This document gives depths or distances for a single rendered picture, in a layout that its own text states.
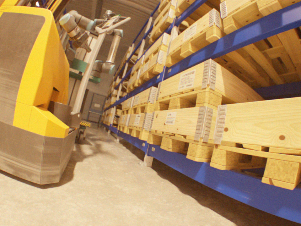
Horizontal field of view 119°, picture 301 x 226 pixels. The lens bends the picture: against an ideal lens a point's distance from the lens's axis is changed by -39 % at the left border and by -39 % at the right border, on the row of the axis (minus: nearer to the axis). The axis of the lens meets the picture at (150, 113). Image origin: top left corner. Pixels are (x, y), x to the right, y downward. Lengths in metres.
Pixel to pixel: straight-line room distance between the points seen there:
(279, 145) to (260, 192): 0.23
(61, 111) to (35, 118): 0.33
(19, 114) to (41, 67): 0.23
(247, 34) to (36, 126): 1.25
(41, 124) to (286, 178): 1.00
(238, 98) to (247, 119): 0.53
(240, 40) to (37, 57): 1.15
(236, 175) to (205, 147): 0.28
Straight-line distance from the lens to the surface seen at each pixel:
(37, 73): 0.73
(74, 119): 1.10
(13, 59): 0.83
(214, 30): 1.23
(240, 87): 1.28
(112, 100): 6.46
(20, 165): 0.78
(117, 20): 1.41
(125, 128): 2.61
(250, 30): 1.03
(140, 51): 4.01
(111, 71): 2.16
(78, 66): 2.31
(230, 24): 1.11
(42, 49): 0.77
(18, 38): 0.88
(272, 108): 0.67
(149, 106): 1.78
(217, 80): 1.03
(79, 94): 1.15
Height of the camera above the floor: 0.40
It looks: 7 degrees up
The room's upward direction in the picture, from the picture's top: 12 degrees clockwise
